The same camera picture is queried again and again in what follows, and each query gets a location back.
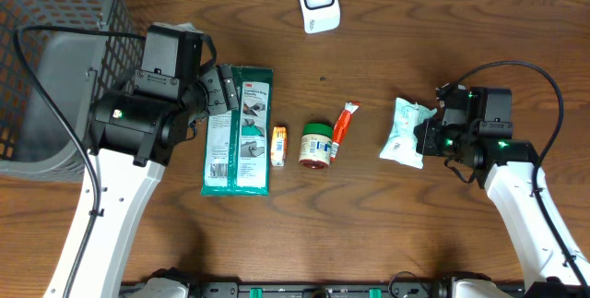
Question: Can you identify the white teal wipes packet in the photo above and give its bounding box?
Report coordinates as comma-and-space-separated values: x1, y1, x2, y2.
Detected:
379, 98, 437, 170

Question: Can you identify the green 3M cloth package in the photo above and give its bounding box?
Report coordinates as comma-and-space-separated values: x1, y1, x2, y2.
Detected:
201, 65, 273, 197

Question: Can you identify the small orange white box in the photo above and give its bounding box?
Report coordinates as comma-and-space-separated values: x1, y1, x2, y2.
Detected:
270, 126, 288, 167

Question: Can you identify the orange stick sachet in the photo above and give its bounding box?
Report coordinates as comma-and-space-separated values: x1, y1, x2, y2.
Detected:
330, 101, 360, 162

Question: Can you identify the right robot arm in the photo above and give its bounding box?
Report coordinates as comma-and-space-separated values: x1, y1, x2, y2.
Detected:
414, 84, 589, 297

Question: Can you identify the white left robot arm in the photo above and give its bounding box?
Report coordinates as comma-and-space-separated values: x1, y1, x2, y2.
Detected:
45, 23, 239, 297

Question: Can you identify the white barcode scanner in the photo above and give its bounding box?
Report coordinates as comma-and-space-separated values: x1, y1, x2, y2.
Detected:
300, 0, 341, 34

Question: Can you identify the green lid jar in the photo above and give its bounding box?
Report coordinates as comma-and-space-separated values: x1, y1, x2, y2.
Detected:
299, 123, 333, 170

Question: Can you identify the grey plastic mesh basket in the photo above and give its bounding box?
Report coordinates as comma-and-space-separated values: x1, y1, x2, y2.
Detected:
1, 0, 143, 182

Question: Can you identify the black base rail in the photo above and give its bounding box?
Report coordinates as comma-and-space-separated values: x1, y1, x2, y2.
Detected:
189, 281, 429, 298

